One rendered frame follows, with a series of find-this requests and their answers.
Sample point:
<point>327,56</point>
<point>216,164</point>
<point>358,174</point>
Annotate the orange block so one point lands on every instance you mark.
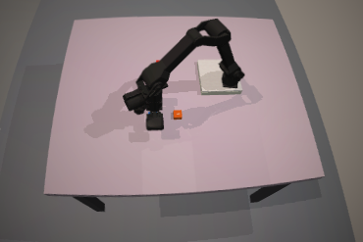
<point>178,115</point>

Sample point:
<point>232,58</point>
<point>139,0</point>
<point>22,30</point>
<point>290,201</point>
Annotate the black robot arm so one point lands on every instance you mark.
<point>156,75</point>

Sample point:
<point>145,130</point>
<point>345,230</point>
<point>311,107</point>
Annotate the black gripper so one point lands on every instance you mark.
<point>154,121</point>

